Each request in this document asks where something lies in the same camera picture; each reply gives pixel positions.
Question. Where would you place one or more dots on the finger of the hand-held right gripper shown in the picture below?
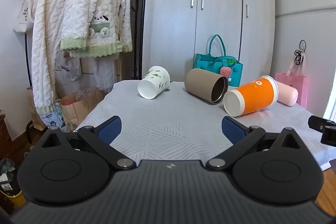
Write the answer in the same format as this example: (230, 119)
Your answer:
(328, 132)

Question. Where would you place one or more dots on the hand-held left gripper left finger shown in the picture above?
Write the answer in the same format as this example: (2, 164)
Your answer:
(110, 130)

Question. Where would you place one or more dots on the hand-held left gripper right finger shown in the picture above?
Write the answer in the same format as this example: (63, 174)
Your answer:
(232, 130)

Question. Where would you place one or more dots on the orange cup with white rims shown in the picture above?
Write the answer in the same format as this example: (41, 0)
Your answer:
(254, 96)

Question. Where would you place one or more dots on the pink cup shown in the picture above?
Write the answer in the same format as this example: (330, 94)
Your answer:
(287, 94)

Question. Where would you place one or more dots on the tan cup with metal inside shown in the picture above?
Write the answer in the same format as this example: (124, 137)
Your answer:
(200, 82)

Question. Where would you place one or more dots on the white cup with green print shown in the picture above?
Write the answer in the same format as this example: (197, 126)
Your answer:
(156, 79)

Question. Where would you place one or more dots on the brown paper bag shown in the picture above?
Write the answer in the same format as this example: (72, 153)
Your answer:
(78, 108)

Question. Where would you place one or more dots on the pink gift bag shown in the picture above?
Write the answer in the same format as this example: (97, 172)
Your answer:
(300, 85)

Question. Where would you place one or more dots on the teal felt tote bag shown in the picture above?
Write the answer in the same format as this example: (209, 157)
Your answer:
(235, 74)

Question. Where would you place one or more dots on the blue printed plastic bag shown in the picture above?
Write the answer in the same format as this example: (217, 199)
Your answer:
(53, 119)

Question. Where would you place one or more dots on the pink strawberry charm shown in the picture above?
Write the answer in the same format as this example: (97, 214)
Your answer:
(226, 71)

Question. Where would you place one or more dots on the grey patterned tablecloth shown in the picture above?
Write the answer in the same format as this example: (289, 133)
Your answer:
(170, 124)

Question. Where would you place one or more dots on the white fleece pants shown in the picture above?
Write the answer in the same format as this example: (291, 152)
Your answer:
(86, 71)

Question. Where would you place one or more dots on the dark wooden furniture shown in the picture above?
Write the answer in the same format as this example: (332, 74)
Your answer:
(6, 134)

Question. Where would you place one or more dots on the white fluffy clothes on rack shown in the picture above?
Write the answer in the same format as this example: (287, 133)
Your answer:
(27, 56)

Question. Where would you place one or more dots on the yellow bucket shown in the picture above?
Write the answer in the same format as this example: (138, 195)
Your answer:
(14, 199)

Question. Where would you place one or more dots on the white fleece robe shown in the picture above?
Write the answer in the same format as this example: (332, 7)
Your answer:
(47, 29)

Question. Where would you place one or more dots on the white and green fleece jacket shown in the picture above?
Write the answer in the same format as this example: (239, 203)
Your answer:
(97, 8)

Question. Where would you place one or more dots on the grey wardrobe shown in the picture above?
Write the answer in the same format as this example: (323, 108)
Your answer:
(215, 3)

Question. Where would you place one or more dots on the white canvas tote bag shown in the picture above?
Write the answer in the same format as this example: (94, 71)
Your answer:
(25, 14)

